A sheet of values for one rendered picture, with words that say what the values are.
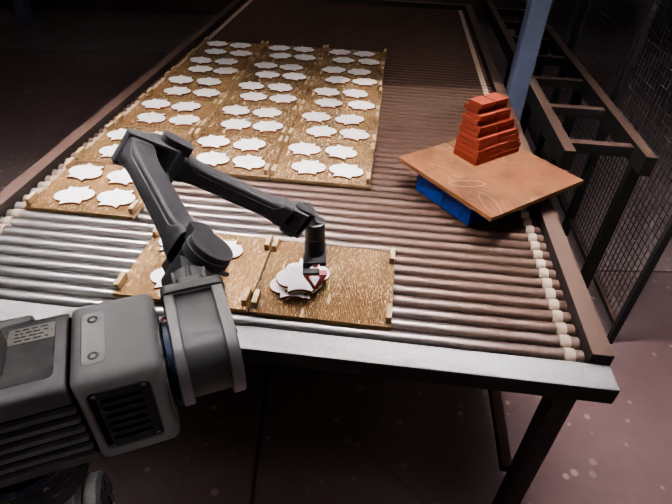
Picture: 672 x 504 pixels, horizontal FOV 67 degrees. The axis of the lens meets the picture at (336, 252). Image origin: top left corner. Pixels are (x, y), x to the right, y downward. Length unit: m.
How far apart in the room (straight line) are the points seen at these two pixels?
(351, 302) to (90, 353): 0.98
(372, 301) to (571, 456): 1.32
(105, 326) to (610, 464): 2.24
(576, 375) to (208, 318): 1.08
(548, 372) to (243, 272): 0.93
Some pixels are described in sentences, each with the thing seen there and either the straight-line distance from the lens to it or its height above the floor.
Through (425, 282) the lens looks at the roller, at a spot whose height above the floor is 0.91.
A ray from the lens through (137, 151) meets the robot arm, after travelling 1.08.
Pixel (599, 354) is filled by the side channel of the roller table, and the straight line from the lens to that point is 1.55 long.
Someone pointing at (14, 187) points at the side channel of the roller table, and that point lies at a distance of 2.28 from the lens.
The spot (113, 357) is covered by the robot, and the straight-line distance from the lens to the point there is 0.64.
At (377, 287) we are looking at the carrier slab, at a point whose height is 0.94.
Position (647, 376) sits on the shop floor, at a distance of 3.00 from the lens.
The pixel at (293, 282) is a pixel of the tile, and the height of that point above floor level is 0.99.
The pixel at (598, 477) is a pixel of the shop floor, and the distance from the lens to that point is 2.52.
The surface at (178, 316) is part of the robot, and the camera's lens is 0.69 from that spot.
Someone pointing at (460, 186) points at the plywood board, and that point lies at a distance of 1.92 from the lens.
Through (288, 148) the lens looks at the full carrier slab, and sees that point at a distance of 2.32.
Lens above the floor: 1.98
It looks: 38 degrees down
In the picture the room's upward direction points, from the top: 2 degrees clockwise
